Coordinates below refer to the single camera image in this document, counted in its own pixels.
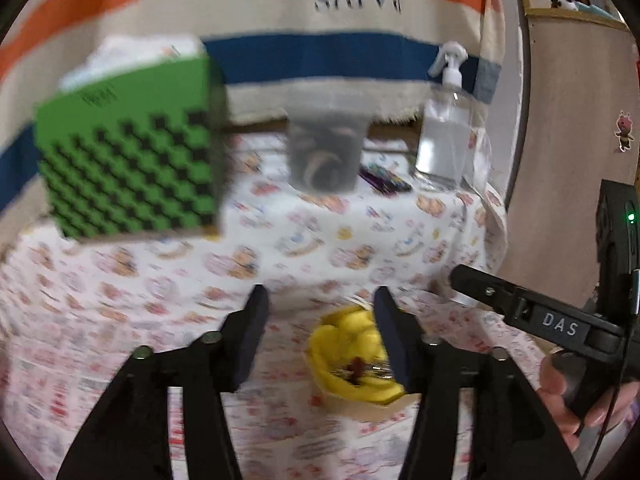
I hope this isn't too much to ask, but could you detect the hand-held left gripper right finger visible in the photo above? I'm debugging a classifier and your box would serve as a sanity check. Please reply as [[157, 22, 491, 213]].
[[372, 285, 583, 480]]

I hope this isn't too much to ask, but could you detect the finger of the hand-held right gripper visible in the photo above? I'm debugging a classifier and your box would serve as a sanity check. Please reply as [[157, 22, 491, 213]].
[[448, 263, 627, 357]]

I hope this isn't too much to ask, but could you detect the thin black cable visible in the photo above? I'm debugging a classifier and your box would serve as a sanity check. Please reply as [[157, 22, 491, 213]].
[[582, 270, 640, 480]]

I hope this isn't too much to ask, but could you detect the striped beige cloth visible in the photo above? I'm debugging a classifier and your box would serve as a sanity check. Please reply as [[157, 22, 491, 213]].
[[0, 0, 506, 221]]

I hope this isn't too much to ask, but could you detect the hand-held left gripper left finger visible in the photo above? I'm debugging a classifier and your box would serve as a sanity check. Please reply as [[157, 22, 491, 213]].
[[57, 284, 271, 480]]

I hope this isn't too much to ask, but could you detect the purple foil wrapper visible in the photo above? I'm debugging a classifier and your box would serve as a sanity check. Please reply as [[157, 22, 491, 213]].
[[360, 162, 413, 196]]

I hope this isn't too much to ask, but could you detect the cartoon animal sticker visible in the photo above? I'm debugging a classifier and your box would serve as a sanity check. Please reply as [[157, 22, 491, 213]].
[[614, 109, 637, 153]]

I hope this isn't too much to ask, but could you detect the person's right hand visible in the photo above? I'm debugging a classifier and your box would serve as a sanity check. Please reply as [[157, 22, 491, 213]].
[[539, 352, 640, 438]]

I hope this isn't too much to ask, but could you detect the translucent plastic container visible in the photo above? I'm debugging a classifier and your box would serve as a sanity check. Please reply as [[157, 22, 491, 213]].
[[284, 95, 373, 193]]

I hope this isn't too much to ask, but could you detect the clear spray bottle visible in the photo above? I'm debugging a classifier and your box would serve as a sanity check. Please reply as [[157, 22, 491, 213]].
[[412, 41, 493, 192]]

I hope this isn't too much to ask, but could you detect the green checkered box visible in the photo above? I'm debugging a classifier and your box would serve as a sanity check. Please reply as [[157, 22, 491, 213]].
[[32, 35, 228, 243]]

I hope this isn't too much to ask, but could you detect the printed tablecloth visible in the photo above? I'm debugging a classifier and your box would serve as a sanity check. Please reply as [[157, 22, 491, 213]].
[[0, 130, 571, 480]]

